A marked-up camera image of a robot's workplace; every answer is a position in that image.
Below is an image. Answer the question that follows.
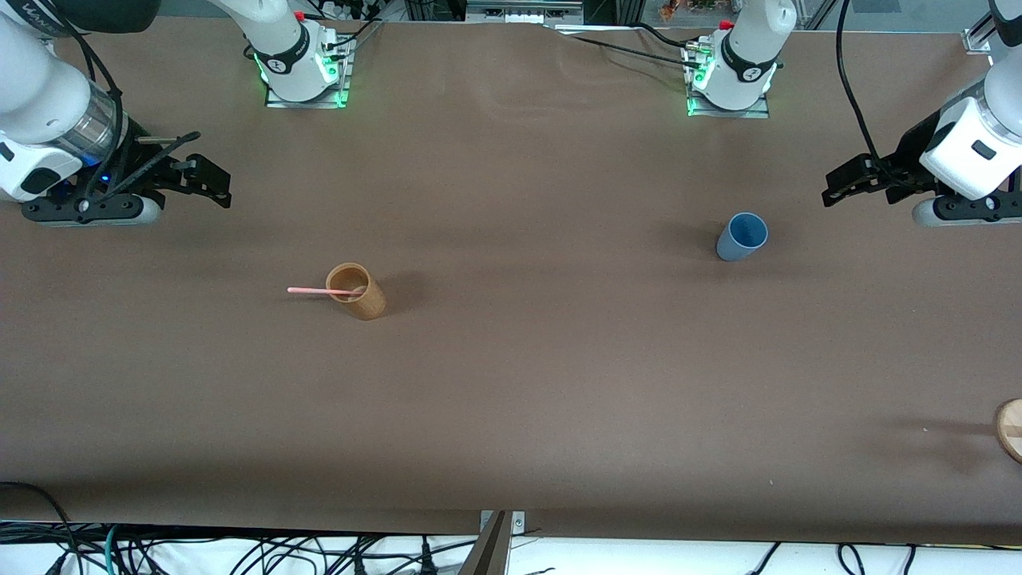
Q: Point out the blue plastic cup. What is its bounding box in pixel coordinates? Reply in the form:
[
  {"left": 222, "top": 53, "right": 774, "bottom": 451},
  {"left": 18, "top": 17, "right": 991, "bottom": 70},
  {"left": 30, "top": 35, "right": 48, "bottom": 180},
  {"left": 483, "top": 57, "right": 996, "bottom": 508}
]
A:
[{"left": 715, "top": 212, "right": 770, "bottom": 263}]

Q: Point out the tan wooden cup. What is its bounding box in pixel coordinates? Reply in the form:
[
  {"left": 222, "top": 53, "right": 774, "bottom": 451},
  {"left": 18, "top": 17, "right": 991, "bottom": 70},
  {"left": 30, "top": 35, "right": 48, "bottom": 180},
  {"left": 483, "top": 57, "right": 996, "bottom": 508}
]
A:
[{"left": 325, "top": 262, "right": 388, "bottom": 322}]

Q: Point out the round wooden coaster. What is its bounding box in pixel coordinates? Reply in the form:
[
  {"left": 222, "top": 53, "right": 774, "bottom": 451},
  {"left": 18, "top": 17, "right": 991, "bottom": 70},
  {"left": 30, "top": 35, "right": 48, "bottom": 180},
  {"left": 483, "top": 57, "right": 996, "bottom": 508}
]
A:
[{"left": 994, "top": 397, "right": 1022, "bottom": 466}]

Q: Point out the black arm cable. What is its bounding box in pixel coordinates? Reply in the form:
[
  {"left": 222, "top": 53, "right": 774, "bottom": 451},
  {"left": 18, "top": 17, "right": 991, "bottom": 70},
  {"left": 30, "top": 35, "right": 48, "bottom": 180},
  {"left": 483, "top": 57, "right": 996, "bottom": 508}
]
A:
[
  {"left": 835, "top": 0, "right": 885, "bottom": 165},
  {"left": 40, "top": 4, "right": 127, "bottom": 197}
]

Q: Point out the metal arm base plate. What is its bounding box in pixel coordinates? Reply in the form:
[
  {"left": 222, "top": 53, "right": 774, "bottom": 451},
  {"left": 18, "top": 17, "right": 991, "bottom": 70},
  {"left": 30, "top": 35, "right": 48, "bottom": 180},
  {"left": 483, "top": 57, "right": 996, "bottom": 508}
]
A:
[
  {"left": 685, "top": 40, "right": 772, "bottom": 120},
  {"left": 263, "top": 34, "right": 353, "bottom": 110}
]

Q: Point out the black base cable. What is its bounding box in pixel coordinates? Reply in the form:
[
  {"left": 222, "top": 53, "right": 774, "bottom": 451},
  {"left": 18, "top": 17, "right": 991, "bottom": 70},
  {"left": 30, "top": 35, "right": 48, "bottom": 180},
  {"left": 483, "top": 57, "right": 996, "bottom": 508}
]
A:
[
  {"left": 549, "top": 22, "right": 707, "bottom": 71},
  {"left": 319, "top": 0, "right": 386, "bottom": 55}
]

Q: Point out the grey metal rail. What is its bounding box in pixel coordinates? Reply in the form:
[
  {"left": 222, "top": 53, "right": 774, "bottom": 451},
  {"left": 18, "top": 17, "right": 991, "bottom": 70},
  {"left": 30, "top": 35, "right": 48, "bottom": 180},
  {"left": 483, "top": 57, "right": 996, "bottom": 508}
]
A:
[{"left": 465, "top": 0, "right": 585, "bottom": 26}]

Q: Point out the teal cable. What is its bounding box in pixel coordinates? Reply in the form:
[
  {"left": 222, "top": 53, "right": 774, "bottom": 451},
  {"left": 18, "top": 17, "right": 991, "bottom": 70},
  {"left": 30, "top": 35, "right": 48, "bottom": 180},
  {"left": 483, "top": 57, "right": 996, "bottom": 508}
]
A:
[{"left": 100, "top": 523, "right": 125, "bottom": 575}]

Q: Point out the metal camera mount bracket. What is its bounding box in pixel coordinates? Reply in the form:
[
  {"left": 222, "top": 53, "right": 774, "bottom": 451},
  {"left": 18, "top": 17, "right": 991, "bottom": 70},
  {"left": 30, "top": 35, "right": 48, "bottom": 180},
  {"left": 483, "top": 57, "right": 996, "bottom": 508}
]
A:
[{"left": 458, "top": 510, "right": 528, "bottom": 575}]

